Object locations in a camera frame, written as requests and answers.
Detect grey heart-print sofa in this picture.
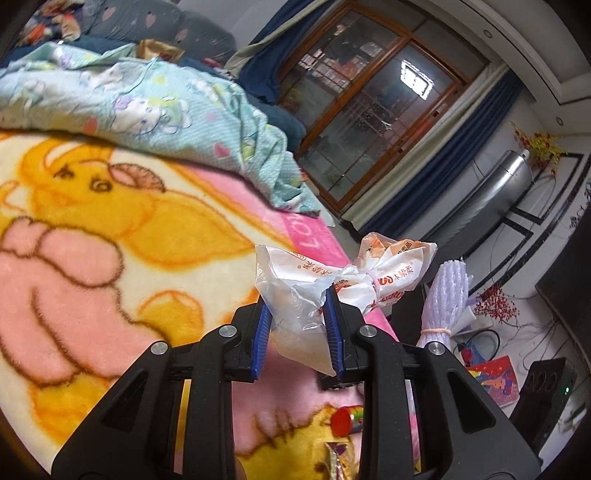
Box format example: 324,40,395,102
83,0,237,70

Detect purple foam net sleeve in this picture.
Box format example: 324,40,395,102
416,260,475,350

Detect shiny candy wrapper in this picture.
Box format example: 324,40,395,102
323,440,359,480

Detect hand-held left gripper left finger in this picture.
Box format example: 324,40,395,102
52,298,278,480

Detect wooden framed glass door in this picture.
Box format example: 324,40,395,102
277,0,491,214

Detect red berry branches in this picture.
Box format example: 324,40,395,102
473,282,521,325

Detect small red cylinder can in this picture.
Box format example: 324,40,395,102
329,404,366,438

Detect blue curtain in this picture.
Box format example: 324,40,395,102
240,0,343,108
369,69,523,241

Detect golden brown bag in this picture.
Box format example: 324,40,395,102
137,39,184,64

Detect light blue printed quilt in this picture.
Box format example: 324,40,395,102
0,41,320,217

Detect black speaker box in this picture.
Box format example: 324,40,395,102
508,357,581,459

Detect white printed plastic bag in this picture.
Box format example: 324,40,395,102
254,231,438,377

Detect silver tower air conditioner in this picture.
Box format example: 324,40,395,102
455,150,533,274

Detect colourful picture book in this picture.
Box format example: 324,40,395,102
465,354,521,410

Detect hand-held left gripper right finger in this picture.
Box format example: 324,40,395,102
322,285,542,480

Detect pink yellow printed blanket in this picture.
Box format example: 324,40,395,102
0,129,421,480

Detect white curtain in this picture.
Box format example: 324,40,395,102
344,60,513,228

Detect dark blue sofa cushion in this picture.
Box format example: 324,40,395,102
175,53,306,154

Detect floral cloth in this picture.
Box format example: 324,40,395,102
17,0,89,48

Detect yellow artificial flowers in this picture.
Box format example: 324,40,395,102
510,121,570,171

